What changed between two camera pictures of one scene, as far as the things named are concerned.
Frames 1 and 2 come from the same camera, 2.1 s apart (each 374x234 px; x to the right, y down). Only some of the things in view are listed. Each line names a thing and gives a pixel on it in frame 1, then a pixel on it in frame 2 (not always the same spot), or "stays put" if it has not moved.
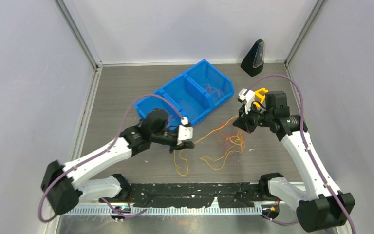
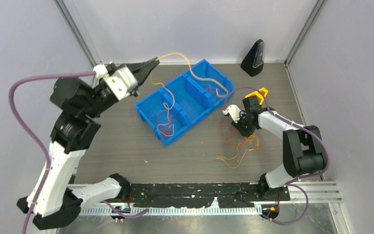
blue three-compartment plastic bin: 193,94 stays put
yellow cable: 195,143 to 250,143
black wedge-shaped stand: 252,63 stays put
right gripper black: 243,122 stays put
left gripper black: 184,145 to 142,69
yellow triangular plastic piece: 263,90 stays put
